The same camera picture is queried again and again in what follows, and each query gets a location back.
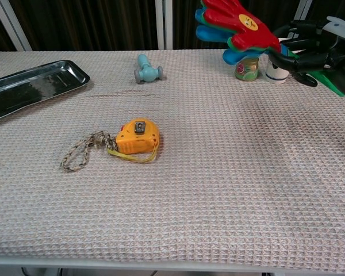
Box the white paper cup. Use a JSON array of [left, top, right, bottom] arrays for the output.
[[265, 36, 301, 85]]

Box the light blue toy hammer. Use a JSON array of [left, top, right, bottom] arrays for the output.
[[133, 53, 167, 85]]

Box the red hand clapper green handle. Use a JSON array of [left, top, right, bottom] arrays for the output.
[[195, 0, 345, 97]]

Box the pink waffle weave tablecloth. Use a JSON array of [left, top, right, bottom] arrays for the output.
[[0, 49, 345, 271]]

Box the small green printed can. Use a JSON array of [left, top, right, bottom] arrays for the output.
[[234, 56, 260, 82]]

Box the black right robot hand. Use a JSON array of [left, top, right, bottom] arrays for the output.
[[269, 16, 345, 97]]

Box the stainless steel tray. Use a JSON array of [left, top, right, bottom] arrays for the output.
[[0, 60, 91, 122]]

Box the yellow tape measure with cord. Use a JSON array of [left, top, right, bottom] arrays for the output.
[[60, 118, 160, 173]]

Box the black curtain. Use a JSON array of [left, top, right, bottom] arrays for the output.
[[0, 0, 345, 52]]

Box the white aluminium frame post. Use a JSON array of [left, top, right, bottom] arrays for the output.
[[0, 0, 32, 52], [293, 0, 313, 22], [155, 0, 173, 50]]

